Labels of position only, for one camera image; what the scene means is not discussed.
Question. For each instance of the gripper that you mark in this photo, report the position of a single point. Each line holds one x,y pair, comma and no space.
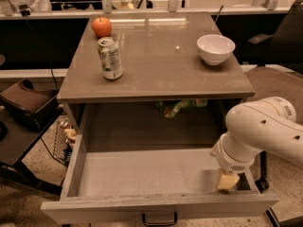
231,164

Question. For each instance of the grey top drawer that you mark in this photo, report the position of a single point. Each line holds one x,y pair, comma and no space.
132,163

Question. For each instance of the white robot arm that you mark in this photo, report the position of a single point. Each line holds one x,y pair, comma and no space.
268,124

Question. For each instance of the grey drawer cabinet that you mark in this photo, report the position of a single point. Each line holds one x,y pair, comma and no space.
160,63

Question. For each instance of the green snack bag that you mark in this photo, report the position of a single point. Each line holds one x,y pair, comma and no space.
171,108

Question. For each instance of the brown office chair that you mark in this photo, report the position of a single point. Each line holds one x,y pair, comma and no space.
279,65

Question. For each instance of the white bowl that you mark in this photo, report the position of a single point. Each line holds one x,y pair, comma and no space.
214,49

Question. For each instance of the white green soda can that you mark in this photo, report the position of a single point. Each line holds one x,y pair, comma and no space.
108,51

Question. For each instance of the red apple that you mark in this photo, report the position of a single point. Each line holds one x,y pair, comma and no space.
102,27

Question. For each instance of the black side table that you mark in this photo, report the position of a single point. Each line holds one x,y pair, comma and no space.
15,146

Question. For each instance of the wire mesh basket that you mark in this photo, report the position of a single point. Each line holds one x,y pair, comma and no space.
65,139

